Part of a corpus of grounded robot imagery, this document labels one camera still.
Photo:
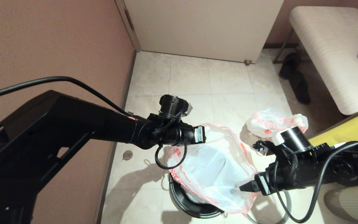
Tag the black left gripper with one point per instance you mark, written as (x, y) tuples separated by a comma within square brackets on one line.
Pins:
[(200, 134)]

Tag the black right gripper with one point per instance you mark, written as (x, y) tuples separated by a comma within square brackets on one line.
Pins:
[(267, 185)]

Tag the white red plastic bin liner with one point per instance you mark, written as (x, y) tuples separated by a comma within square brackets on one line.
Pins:
[(216, 168)]

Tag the white red plastic bag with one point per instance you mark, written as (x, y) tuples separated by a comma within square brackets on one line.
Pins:
[(269, 121)]

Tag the black round trash bin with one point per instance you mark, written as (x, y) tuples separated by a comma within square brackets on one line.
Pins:
[(185, 205)]

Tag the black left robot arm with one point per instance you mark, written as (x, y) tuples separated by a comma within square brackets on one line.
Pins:
[(57, 124)]

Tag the yellow fabric bag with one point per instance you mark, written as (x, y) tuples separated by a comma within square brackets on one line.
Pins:
[(346, 130)]

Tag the round metal floor drain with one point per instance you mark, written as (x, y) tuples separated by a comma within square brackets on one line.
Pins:
[(127, 155)]

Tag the small metal door stopper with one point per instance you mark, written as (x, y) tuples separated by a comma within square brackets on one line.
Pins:
[(247, 62)]

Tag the grey ribbed stool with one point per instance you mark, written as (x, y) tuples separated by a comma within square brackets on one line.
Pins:
[(353, 205)]

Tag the white door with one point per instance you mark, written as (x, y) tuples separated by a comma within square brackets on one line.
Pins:
[(204, 28)]

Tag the black slipper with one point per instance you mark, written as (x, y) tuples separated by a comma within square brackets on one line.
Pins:
[(300, 88), (289, 64)]

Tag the thin metal table leg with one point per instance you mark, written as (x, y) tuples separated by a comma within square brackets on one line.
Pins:
[(283, 46)]

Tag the dark door hinge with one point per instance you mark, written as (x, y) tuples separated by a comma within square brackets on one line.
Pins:
[(130, 21)]

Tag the beige wood-grain table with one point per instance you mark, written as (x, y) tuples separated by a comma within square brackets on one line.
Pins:
[(328, 56)]

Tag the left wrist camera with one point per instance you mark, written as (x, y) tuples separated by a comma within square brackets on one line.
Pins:
[(187, 109)]

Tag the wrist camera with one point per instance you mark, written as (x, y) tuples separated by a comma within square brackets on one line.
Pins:
[(187, 109), (263, 147)]

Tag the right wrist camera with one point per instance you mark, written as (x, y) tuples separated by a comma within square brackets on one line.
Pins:
[(263, 147)]

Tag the beige door frame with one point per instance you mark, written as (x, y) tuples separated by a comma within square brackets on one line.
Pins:
[(134, 40)]

